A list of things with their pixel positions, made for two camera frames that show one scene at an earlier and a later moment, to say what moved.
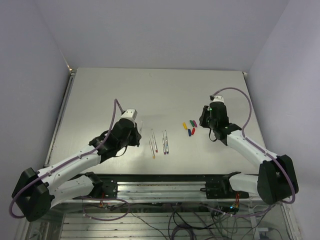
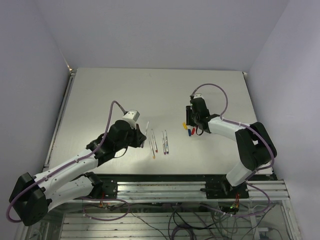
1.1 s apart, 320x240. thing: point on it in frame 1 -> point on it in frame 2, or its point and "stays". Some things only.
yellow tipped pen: (151, 148) stays
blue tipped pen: (167, 145) stays
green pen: (140, 128) -> (145, 134)
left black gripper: (137, 135) stays
